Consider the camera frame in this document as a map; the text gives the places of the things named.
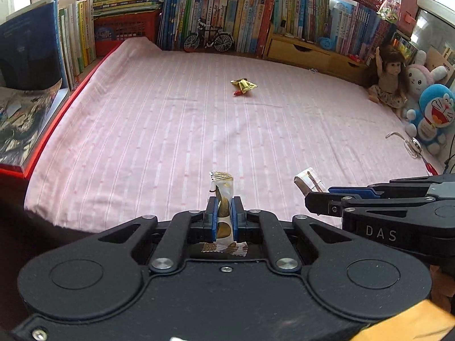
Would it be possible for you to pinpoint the brown-haired doll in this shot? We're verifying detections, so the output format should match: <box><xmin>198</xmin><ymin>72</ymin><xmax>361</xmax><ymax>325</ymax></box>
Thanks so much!
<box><xmin>366</xmin><ymin>45</ymin><xmax>410</xmax><ymax>109</ymax></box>

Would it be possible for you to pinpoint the white paper wrapper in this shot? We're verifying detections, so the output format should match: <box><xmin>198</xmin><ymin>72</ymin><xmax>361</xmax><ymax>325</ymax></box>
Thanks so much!
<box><xmin>293</xmin><ymin>167</ymin><xmax>326</xmax><ymax>197</ymax></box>

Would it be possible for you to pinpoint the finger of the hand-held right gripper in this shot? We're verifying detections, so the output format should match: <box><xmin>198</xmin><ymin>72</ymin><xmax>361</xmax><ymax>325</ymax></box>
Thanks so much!
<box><xmin>328</xmin><ymin>184</ymin><xmax>385</xmax><ymax>200</ymax></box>
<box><xmin>305</xmin><ymin>191</ymin><xmax>345</xmax><ymax>218</ymax></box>

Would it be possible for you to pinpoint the red plastic crate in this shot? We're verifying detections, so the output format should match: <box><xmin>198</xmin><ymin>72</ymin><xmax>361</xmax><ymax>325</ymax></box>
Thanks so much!
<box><xmin>93</xmin><ymin>9</ymin><xmax>163</xmax><ymax>57</ymax></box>

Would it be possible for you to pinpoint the row of upright books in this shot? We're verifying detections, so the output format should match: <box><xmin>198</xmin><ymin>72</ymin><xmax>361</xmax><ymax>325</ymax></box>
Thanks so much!
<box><xmin>0</xmin><ymin>0</ymin><xmax>97</xmax><ymax>92</ymax></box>
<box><xmin>329</xmin><ymin>0</ymin><xmax>395</xmax><ymax>58</ymax></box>
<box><xmin>158</xmin><ymin>0</ymin><xmax>276</xmax><ymax>55</ymax></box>
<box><xmin>274</xmin><ymin>0</ymin><xmax>331</xmax><ymax>40</ymax></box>

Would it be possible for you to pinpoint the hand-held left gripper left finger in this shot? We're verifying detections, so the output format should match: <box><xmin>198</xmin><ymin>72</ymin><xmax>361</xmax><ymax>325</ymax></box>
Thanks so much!
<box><xmin>97</xmin><ymin>195</ymin><xmax>218</xmax><ymax>275</ymax></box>

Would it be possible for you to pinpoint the white rabbit plush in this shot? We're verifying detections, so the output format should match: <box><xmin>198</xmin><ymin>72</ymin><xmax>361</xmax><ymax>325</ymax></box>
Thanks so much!
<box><xmin>403</xmin><ymin>49</ymin><xmax>449</xmax><ymax>115</ymax></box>

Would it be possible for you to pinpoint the red tray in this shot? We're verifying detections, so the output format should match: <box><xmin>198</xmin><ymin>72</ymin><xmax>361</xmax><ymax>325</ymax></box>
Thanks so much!
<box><xmin>0</xmin><ymin>44</ymin><xmax>123</xmax><ymax>180</ymax></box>

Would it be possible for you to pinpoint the illustrated magazine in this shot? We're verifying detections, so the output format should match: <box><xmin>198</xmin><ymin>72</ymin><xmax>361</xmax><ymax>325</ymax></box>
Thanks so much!
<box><xmin>0</xmin><ymin>77</ymin><xmax>70</xmax><ymax>168</ymax></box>

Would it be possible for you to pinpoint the brown cardboard box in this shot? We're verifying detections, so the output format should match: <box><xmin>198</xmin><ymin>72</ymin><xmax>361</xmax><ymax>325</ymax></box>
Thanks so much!
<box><xmin>424</xmin><ymin>46</ymin><xmax>455</xmax><ymax>90</ymax></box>

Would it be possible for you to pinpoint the wooden drawer organizer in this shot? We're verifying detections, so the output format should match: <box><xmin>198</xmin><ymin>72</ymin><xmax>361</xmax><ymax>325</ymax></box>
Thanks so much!
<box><xmin>262</xmin><ymin>23</ymin><xmax>371</xmax><ymax>86</ymax></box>

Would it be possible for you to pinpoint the person's left forearm yellow sleeve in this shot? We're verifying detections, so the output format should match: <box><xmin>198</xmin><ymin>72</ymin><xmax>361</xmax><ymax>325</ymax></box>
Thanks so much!
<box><xmin>351</xmin><ymin>298</ymin><xmax>455</xmax><ymax>341</ymax></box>

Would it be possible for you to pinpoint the pink striped tablecloth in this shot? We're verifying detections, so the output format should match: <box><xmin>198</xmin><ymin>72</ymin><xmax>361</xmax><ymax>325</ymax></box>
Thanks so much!
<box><xmin>24</xmin><ymin>37</ymin><xmax>443</xmax><ymax>236</ymax></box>

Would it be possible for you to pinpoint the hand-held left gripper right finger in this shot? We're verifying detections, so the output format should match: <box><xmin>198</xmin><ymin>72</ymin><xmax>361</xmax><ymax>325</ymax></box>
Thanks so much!
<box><xmin>230</xmin><ymin>195</ymin><xmax>351</xmax><ymax>274</ymax></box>

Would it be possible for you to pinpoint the miniature black bicycle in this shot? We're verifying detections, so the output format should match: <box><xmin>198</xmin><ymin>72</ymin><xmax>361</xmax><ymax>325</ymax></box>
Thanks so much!
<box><xmin>183</xmin><ymin>19</ymin><xmax>235</xmax><ymax>53</ymax></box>

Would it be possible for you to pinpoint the gold snack wrapper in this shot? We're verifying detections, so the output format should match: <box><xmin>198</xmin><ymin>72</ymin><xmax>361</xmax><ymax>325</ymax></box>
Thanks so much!
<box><xmin>230</xmin><ymin>78</ymin><xmax>258</xmax><ymax>97</ymax></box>
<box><xmin>200</xmin><ymin>171</ymin><xmax>249</xmax><ymax>257</ymax></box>

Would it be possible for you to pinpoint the box of coloured pens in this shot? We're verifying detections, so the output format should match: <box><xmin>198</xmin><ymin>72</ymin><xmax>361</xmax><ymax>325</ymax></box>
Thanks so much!
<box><xmin>390</xmin><ymin>31</ymin><xmax>419</xmax><ymax>56</ymax></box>

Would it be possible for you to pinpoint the blue cat plush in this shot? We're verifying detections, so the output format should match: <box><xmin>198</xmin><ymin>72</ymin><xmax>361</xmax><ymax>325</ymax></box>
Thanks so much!
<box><xmin>405</xmin><ymin>83</ymin><xmax>455</xmax><ymax>156</ymax></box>

